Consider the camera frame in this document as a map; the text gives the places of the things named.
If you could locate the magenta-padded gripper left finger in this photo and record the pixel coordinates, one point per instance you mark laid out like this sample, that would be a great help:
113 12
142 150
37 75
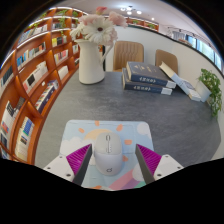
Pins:
60 165

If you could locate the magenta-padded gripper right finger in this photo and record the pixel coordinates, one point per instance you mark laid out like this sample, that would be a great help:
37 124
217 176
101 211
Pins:
166 165

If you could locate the white computer mouse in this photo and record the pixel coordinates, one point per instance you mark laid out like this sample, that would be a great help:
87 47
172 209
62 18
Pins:
108 155

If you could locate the pastel printed mouse pad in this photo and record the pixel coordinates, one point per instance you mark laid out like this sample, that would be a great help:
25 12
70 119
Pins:
133 133

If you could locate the thick white book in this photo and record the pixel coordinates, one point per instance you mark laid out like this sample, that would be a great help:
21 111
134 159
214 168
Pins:
178 80

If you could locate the green plant in white pot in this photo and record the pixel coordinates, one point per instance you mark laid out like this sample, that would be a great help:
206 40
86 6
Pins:
211 90

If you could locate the orange wooden bookshelf unit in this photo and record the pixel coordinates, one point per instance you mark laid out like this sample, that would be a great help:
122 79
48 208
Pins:
30 76

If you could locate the tan upholstered chair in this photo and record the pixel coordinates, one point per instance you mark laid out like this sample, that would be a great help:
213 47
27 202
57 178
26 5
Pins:
166 60
128 55

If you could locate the white vase with pink flowers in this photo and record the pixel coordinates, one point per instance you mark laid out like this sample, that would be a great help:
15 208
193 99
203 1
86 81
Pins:
90 63

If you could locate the window with curtains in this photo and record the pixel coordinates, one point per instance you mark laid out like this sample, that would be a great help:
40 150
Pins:
200 46

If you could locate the ceiling lamp with round bulbs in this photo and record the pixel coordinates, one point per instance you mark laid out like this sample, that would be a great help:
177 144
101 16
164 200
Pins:
130 10

